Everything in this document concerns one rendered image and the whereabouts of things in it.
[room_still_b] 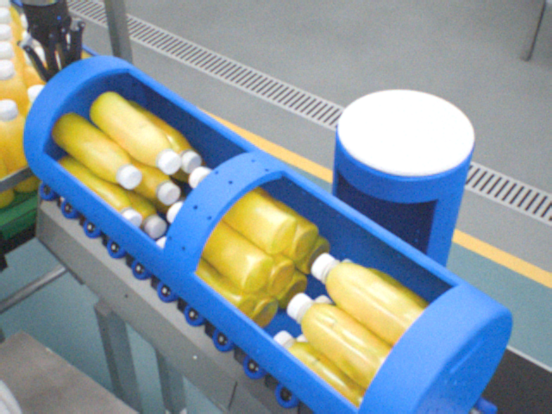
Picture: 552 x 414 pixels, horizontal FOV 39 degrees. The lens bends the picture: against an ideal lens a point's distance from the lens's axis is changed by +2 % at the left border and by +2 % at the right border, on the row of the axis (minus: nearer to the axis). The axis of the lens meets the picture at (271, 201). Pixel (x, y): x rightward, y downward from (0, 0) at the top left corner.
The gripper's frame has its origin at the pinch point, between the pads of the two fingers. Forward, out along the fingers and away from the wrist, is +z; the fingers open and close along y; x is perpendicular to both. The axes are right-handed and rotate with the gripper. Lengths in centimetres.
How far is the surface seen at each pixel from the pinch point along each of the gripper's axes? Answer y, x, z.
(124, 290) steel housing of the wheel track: 10.5, 25.9, 27.5
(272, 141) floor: -118, -62, 116
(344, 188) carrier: -50, 30, 37
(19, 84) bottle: -1.3, -21.9, 9.8
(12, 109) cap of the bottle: 6.6, -10.1, 5.7
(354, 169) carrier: -37, 43, 16
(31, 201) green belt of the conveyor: 9.8, -6.6, 26.3
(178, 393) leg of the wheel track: -9, 9, 103
